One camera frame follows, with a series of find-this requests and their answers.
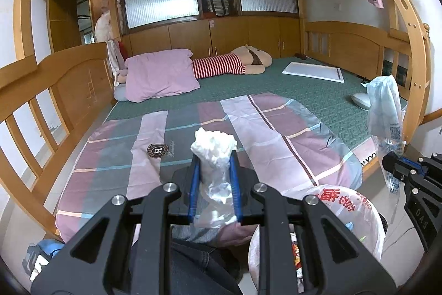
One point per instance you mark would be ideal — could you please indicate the blue bag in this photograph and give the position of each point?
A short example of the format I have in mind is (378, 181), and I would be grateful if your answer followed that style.
(51, 246)

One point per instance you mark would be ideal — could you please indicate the pink grey plaid bed sheet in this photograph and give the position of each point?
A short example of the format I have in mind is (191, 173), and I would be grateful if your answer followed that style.
(114, 184)

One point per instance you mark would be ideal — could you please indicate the clear plastic bag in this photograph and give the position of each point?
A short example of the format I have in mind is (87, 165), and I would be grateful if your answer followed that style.
(383, 101)

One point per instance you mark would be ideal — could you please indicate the wooden shelf unit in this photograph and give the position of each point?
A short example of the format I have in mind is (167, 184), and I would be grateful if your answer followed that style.
(62, 15)

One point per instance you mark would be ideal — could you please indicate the pink pillow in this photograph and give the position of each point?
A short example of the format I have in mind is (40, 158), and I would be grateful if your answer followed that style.
(159, 73)

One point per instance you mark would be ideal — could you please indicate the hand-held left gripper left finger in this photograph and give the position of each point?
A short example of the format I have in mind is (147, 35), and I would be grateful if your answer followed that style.
(195, 184)

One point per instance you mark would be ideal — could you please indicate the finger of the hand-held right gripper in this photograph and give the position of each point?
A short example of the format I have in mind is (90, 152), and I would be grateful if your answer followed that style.
(409, 177)
(407, 162)

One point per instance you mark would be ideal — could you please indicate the small dark brown object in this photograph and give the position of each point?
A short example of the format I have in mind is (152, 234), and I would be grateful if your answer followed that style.
(300, 56)

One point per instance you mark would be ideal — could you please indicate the white flat board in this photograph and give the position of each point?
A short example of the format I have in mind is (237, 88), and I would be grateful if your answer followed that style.
(310, 70)

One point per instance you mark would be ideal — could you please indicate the white red-printed bin liner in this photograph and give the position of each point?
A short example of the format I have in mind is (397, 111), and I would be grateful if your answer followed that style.
(338, 208)

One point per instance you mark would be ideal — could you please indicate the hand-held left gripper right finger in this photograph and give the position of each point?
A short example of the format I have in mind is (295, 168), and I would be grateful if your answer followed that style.
(236, 188)

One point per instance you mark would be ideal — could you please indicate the curved wooden bed ladder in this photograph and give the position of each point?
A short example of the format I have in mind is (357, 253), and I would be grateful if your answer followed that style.
(414, 49)

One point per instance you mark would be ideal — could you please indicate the white handheld mite vacuum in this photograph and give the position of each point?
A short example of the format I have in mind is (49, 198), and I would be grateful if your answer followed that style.
(361, 99)

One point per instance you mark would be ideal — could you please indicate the pale round plush toy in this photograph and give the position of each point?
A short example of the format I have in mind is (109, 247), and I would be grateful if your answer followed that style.
(120, 93)

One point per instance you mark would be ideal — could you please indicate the green quilted mattress pad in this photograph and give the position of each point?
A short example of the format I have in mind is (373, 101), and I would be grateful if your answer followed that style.
(276, 87)

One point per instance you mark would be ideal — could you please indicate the wooden bunk bed frame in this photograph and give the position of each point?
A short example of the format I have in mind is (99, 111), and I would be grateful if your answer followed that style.
(62, 84)

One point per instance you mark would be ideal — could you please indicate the wooden wall cabinets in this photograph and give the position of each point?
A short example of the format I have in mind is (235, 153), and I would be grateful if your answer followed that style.
(172, 35)

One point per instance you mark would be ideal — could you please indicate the red striped plush toy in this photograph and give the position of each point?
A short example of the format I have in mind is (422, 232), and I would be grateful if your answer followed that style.
(214, 65)

